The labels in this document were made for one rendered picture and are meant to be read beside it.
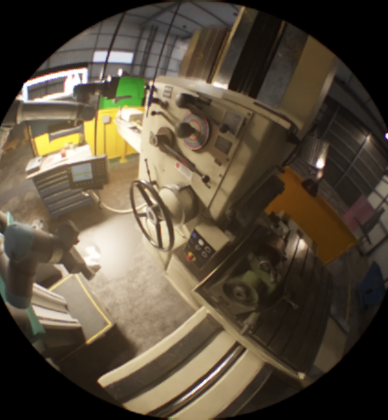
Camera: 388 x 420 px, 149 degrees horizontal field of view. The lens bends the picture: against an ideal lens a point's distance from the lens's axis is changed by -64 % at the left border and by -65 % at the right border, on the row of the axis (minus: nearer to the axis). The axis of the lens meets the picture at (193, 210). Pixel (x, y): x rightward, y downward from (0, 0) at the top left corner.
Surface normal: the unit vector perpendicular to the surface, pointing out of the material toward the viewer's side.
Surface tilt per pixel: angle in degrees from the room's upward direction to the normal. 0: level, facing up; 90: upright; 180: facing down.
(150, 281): 0
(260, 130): 90
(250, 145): 90
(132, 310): 0
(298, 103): 90
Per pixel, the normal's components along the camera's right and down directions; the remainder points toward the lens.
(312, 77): -0.70, 0.36
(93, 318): 0.27, -0.66
